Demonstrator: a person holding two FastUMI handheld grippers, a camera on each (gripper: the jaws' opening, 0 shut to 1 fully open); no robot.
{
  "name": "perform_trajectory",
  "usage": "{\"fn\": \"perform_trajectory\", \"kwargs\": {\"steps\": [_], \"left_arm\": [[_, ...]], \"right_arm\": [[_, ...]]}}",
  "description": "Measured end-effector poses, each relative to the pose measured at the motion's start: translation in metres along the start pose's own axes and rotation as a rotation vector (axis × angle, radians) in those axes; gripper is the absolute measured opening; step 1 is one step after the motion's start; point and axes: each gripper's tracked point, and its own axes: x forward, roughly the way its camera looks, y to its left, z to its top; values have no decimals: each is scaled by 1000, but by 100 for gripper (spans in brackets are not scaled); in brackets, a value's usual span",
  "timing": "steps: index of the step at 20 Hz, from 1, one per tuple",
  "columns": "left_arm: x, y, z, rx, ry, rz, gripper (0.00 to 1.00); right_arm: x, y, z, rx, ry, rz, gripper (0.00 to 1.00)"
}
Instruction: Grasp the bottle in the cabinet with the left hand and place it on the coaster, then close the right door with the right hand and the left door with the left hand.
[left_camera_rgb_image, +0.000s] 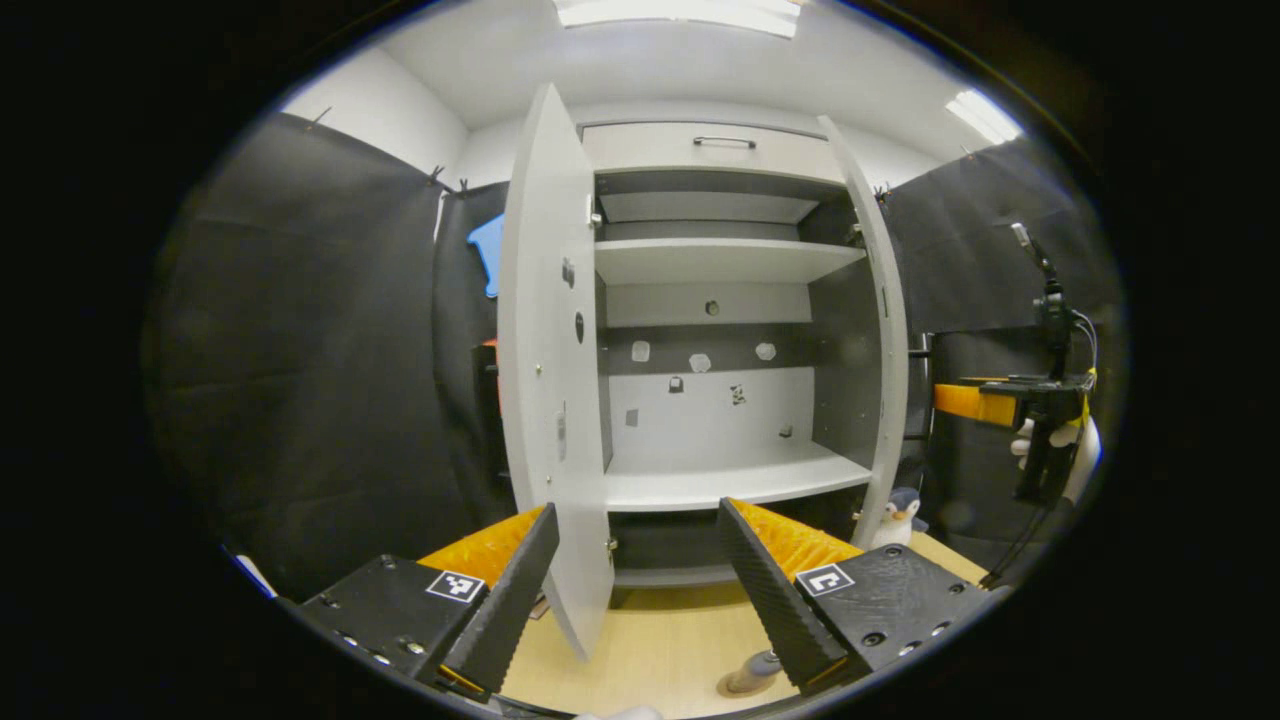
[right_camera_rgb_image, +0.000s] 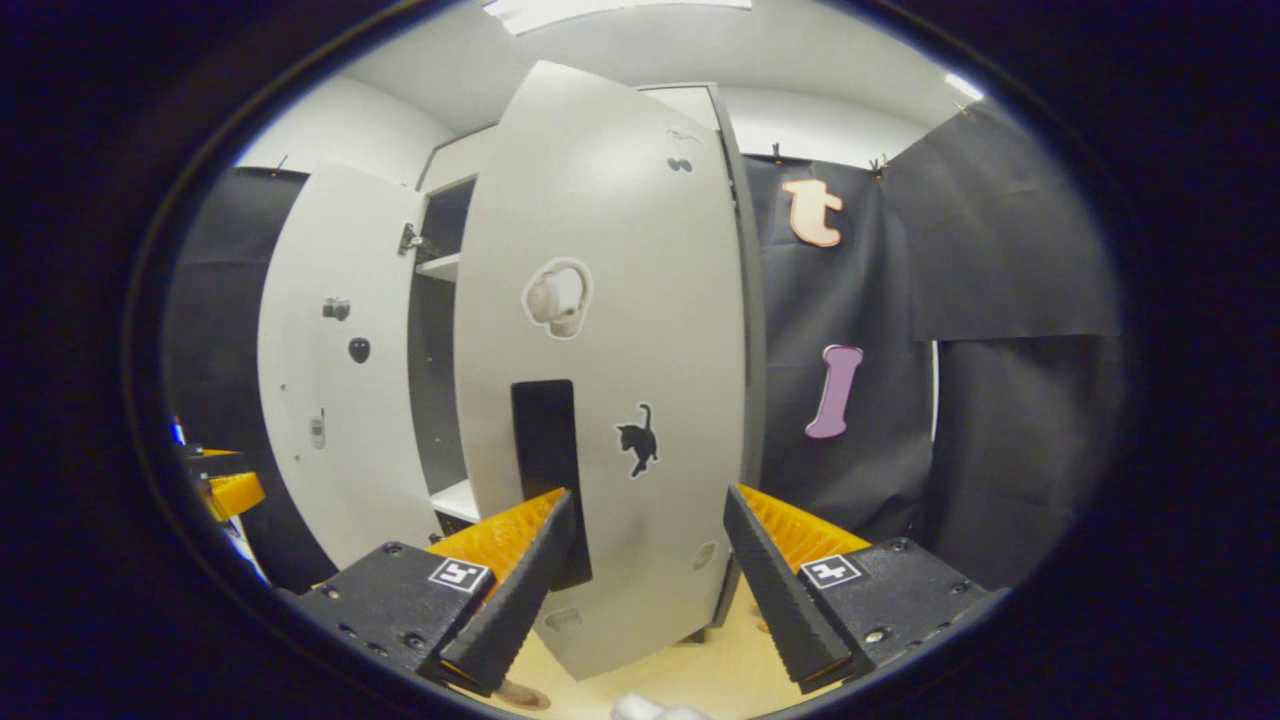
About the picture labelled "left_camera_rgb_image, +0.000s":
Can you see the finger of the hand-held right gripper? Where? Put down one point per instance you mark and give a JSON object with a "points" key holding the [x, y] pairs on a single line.
{"points": [[970, 403]]}

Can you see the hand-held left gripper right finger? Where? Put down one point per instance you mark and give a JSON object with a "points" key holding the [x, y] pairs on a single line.
{"points": [[770, 600]]}

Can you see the silver bottle with pink label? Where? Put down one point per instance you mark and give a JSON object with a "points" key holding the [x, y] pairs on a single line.
{"points": [[752, 674]]}

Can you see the penguin plush toy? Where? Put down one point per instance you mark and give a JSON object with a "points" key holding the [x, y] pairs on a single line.
{"points": [[898, 520]]}

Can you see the white cabinet drawer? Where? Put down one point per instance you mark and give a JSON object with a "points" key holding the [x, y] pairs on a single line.
{"points": [[640, 152]]}

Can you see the white and grey cabinet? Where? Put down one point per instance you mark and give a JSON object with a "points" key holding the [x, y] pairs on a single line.
{"points": [[720, 262]]}

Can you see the small ceiling light panel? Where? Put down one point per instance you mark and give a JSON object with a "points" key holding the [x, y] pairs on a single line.
{"points": [[985, 115]]}

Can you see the white cabinet door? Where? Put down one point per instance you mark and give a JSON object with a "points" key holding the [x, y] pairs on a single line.
{"points": [[890, 350], [545, 330]]}

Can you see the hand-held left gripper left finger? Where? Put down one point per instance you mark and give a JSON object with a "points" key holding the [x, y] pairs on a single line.
{"points": [[505, 610]]}

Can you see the round cork coaster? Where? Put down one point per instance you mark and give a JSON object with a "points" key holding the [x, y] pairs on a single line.
{"points": [[723, 688]]}

